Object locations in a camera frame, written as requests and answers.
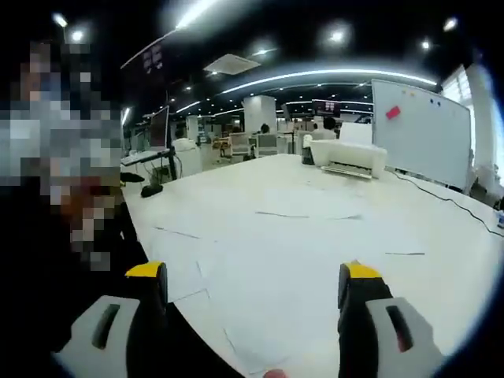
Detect white building pillar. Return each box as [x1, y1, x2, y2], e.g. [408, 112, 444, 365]
[243, 95, 278, 135]

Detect wide bright ceiling light strip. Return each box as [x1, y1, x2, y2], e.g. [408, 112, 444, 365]
[174, 0, 222, 31]

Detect distant hanging display screen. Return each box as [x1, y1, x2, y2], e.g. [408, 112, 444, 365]
[312, 98, 342, 117]

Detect black power cable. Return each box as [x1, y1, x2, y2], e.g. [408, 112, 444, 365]
[387, 168, 504, 239]

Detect white printing papers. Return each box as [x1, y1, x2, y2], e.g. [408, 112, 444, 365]
[151, 179, 427, 375]

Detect hanging dark display screen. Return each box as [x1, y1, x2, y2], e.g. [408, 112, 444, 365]
[120, 40, 166, 86]

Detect computer monitor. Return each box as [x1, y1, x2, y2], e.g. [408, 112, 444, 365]
[147, 104, 172, 153]

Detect white printer feed paper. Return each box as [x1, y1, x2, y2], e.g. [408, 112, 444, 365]
[339, 121, 373, 145]

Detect black monitor stand pole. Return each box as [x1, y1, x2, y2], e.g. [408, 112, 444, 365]
[164, 89, 179, 183]

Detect white standing desk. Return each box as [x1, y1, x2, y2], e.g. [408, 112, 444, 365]
[120, 150, 174, 167]

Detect white rolling whiteboard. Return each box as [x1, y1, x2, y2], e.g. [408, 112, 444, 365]
[371, 78, 473, 191]

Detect window with white blinds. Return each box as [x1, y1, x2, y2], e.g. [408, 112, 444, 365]
[440, 62, 501, 174]

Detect white desktop printer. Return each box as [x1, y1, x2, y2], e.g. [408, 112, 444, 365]
[309, 138, 389, 180]

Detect curved ceiling light strip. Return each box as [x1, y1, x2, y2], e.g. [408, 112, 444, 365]
[220, 69, 439, 95]

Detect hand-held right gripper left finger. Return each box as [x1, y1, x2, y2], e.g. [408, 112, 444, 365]
[53, 259, 170, 378]

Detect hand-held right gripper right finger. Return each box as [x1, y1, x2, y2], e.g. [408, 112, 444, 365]
[337, 259, 446, 378]

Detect ceiling air vent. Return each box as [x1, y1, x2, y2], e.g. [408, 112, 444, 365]
[203, 53, 262, 76]

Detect white mesh office chair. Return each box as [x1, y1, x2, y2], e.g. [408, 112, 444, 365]
[255, 133, 279, 158]
[228, 132, 250, 157]

